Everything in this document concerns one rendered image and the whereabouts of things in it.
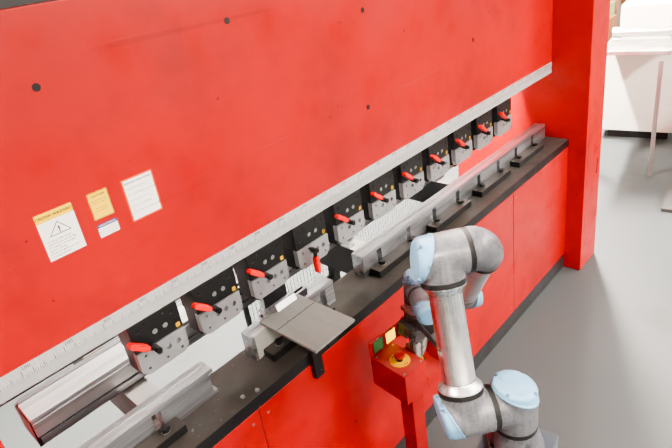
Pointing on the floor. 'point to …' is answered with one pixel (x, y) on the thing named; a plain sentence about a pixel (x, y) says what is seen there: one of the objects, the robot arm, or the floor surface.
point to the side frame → (571, 87)
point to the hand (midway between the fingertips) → (420, 356)
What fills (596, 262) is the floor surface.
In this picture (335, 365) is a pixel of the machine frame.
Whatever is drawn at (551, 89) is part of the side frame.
